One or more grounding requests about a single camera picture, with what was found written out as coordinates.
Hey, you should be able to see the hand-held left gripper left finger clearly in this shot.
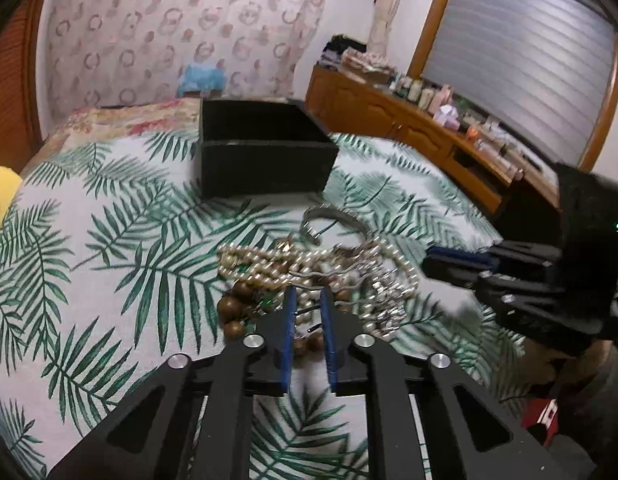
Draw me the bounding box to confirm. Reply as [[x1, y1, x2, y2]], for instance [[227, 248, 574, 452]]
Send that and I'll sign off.
[[46, 286, 297, 480]]

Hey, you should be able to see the pearl necklace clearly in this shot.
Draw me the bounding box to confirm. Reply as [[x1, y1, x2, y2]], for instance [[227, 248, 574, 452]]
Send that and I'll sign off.
[[218, 239, 420, 322]]

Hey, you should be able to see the wooden cabinet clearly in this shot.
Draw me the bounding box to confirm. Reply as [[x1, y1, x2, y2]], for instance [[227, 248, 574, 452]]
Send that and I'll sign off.
[[306, 62, 560, 216]]

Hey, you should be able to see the green leaf print tablecloth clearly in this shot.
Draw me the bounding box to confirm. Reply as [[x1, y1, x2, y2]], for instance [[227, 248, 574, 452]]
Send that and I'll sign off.
[[0, 130, 540, 480]]

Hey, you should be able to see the silver bangle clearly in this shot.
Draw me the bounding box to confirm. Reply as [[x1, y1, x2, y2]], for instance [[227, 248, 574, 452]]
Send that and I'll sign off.
[[301, 205, 373, 247]]

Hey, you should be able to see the person's right hand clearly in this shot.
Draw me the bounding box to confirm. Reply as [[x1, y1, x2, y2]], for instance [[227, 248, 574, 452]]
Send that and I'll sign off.
[[549, 342, 617, 401]]

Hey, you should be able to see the stack of folded cloths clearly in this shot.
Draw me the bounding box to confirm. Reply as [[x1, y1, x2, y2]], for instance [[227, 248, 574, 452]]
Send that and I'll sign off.
[[321, 35, 395, 86]]

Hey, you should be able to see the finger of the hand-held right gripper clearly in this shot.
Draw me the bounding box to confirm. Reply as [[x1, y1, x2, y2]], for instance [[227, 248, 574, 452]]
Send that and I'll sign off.
[[420, 241, 562, 287], [472, 269, 565, 323]]

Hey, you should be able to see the yellow plush toy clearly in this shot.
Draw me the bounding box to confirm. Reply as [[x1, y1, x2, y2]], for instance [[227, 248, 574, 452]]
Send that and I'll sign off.
[[0, 162, 24, 248]]

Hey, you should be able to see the red white object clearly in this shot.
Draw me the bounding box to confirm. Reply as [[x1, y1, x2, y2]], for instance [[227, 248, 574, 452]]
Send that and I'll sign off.
[[522, 397, 561, 433]]

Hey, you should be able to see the grey roller blind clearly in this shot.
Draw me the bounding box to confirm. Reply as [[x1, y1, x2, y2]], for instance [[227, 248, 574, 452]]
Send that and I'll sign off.
[[421, 0, 617, 161]]

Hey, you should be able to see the wooden window frame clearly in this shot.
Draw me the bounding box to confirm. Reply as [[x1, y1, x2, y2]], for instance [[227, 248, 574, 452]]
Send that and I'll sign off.
[[406, 0, 618, 172]]

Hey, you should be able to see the wooden louvered wardrobe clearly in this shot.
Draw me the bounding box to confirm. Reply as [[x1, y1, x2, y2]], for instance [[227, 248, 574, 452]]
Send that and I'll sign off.
[[0, 0, 52, 176]]

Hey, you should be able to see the ring patterned curtain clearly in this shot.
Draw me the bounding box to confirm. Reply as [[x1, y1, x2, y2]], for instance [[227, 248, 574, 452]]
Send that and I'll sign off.
[[41, 0, 327, 116]]

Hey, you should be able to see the blue bag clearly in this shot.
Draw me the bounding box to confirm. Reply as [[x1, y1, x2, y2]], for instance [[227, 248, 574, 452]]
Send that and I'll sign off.
[[178, 62, 226, 98]]

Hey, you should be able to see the beige lace curtain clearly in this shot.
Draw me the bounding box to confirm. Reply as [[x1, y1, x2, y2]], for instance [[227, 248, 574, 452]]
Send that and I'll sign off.
[[366, 0, 415, 58]]

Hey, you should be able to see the person's dark clothing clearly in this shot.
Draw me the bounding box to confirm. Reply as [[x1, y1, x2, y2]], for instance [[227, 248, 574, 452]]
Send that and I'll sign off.
[[554, 360, 618, 480]]

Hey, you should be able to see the floral blanket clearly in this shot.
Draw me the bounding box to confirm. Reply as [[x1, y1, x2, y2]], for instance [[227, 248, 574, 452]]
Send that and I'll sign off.
[[49, 97, 202, 153]]

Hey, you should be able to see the silver chain bracelet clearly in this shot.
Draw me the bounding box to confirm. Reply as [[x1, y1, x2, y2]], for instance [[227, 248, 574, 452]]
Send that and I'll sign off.
[[358, 259, 416, 337]]

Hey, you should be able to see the row of cosmetic bottles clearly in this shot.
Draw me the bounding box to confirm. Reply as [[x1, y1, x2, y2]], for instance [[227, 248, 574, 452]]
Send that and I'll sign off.
[[389, 72, 527, 177]]

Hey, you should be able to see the brown wooden bead bracelet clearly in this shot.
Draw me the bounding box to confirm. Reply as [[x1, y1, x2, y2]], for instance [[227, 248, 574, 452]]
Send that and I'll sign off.
[[216, 272, 360, 357]]

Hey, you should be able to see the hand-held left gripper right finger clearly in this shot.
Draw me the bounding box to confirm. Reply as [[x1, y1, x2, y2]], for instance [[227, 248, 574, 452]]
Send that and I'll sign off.
[[320, 287, 597, 480]]

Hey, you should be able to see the black jewelry box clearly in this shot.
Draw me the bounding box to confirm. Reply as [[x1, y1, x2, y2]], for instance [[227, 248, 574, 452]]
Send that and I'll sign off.
[[198, 97, 339, 201]]

